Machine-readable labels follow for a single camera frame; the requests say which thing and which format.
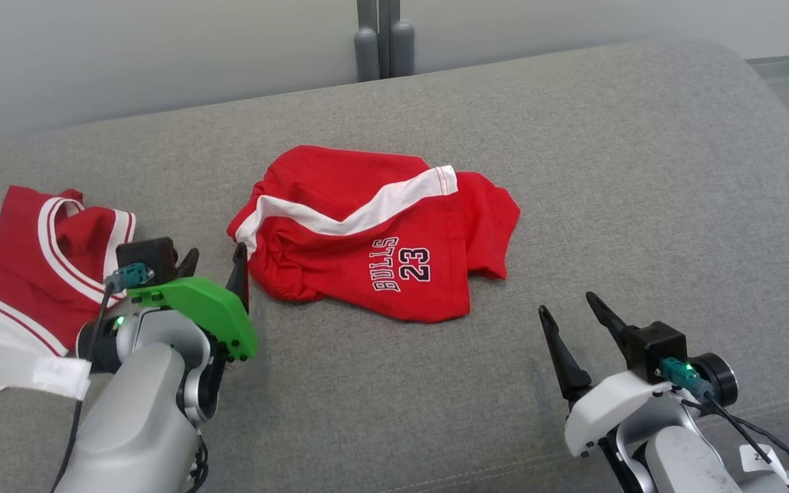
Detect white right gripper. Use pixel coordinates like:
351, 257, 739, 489
538, 292, 677, 458

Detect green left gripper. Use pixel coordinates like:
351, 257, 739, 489
127, 242, 258, 362

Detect red Bulls 23 shorts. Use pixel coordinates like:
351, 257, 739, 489
227, 145, 521, 323

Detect red and white Bulls jersey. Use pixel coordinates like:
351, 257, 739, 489
0, 185, 137, 415

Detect grey fabric sofa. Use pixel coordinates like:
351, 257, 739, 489
0, 38, 789, 493

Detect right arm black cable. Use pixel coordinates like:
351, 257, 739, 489
662, 357, 789, 493

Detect white left cable tag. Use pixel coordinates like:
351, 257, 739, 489
0, 342, 92, 401

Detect white cable tag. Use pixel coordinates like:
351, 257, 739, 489
739, 444, 789, 480
0, 342, 92, 401

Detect white right cable tag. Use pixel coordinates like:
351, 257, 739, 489
739, 444, 789, 480

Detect grey rounded post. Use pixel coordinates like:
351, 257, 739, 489
354, 0, 381, 82
389, 0, 416, 78

